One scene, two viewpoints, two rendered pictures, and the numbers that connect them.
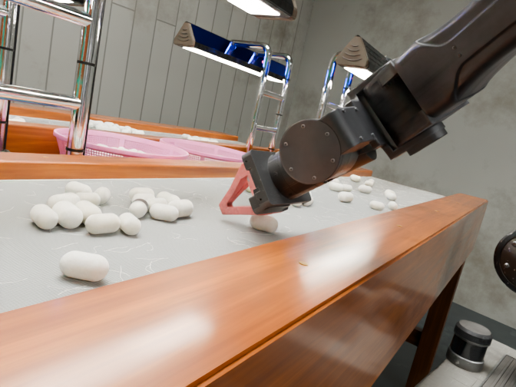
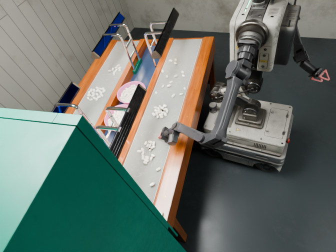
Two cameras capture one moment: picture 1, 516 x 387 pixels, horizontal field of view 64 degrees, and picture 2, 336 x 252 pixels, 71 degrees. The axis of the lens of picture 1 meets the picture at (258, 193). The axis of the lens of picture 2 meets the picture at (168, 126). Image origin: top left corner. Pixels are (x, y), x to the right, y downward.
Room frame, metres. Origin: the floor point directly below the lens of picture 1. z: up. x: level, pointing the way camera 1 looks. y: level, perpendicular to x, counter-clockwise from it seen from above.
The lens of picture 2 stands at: (-0.52, -0.04, 2.15)
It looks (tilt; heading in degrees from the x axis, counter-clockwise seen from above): 51 degrees down; 359
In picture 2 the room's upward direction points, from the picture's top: 20 degrees counter-clockwise
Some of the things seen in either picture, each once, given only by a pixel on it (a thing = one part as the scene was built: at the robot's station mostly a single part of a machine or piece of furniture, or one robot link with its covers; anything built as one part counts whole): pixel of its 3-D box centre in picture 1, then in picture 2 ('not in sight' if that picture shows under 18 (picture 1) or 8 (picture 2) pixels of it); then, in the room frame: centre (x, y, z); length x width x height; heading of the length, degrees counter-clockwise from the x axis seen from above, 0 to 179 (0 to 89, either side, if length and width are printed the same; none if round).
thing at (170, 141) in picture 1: (207, 166); (132, 95); (1.09, 0.15, 0.72); 0.27 x 0.27 x 0.10
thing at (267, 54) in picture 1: (250, 108); (123, 49); (1.56, 0.09, 0.90); 0.20 x 0.19 x 0.45; 148
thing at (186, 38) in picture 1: (242, 57); (108, 33); (1.60, 0.16, 1.08); 0.62 x 0.08 x 0.07; 148
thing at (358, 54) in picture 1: (390, 76); (165, 31); (1.31, -0.31, 1.08); 0.62 x 0.08 x 0.07; 148
